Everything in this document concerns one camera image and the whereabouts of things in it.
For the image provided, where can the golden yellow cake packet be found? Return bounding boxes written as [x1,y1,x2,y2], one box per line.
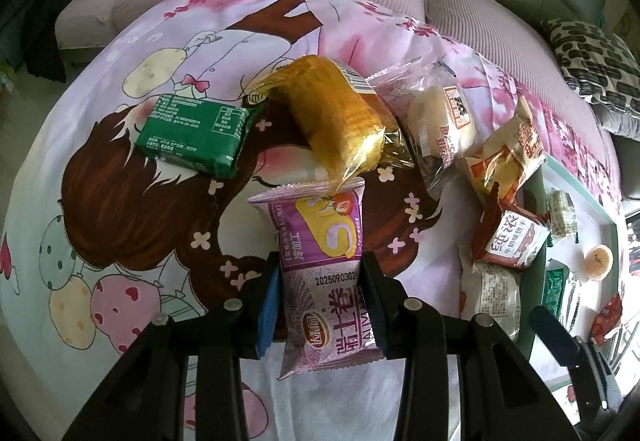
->
[250,53,401,194]

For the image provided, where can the teal cardboard box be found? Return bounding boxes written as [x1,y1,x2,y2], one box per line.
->
[515,156,640,392]

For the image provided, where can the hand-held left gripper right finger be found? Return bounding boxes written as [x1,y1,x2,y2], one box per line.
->
[360,251,581,441]

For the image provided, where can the cream orange snack packet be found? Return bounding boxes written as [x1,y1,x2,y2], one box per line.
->
[462,96,548,204]

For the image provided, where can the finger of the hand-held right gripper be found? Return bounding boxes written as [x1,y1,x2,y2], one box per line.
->
[529,306,586,364]

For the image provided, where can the cream white snack packet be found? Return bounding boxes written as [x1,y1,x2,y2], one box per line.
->
[459,246,523,342]

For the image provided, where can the purple swiss roll packet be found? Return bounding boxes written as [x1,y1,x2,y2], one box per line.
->
[247,181,383,381]

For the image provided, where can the red white biscuit packet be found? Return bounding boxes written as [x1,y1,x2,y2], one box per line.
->
[470,186,551,269]

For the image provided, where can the black white patterned pillow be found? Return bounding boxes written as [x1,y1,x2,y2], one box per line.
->
[541,18,640,106]

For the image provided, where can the dark clothing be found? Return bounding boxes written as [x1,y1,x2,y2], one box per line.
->
[25,0,146,82]

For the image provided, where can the orange jelly cup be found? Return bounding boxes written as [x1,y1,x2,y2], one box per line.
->
[582,245,615,281]

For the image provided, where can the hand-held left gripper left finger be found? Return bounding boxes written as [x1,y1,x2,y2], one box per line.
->
[62,251,283,441]

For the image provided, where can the grey pillow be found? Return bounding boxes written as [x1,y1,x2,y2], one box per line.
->
[592,96,640,142]

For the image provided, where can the pink printed blanket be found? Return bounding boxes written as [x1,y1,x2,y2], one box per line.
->
[0,0,626,441]

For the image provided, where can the red flower-print snack packet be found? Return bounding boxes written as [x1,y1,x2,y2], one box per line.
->
[590,293,626,347]

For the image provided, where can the green snack packet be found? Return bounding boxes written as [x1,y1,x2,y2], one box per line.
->
[545,266,571,317]
[134,93,256,179]

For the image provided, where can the clear-wrapped white bun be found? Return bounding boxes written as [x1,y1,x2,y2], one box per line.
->
[367,58,488,194]

